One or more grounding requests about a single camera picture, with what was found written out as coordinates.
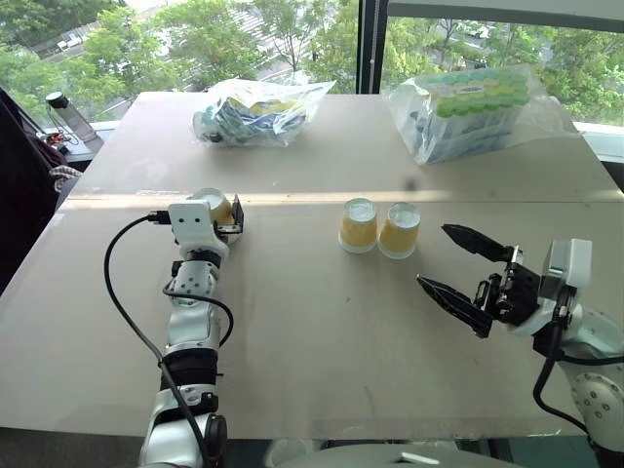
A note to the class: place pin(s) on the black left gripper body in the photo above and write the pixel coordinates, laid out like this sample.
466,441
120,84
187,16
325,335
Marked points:
229,230

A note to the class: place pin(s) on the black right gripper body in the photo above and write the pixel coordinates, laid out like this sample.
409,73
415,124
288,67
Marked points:
517,292

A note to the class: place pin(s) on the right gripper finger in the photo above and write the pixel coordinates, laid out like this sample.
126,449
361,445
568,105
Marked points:
480,243
458,304

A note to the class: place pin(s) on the yellow paper cup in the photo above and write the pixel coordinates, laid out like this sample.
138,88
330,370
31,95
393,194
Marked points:
400,231
214,205
358,226

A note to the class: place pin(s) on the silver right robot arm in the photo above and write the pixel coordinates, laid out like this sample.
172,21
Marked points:
595,351

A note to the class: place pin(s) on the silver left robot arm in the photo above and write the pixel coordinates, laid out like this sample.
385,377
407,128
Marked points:
187,322

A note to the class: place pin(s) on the crumpled clear plastic bag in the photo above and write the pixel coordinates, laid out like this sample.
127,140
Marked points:
258,117

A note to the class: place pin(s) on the plastic bag of cup packs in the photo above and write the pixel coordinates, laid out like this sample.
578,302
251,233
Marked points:
468,117

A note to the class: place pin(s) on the clear water bottle black lid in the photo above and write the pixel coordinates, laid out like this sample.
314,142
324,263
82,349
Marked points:
68,117

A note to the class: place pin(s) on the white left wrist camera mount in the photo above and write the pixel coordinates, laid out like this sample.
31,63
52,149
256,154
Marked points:
192,219

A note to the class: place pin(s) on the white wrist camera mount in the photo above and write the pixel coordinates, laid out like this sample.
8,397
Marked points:
570,263
192,219

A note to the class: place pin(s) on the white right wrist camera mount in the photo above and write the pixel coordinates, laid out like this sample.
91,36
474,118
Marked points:
570,263

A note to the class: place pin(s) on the dark window frame post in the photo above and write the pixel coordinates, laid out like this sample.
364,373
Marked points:
373,44

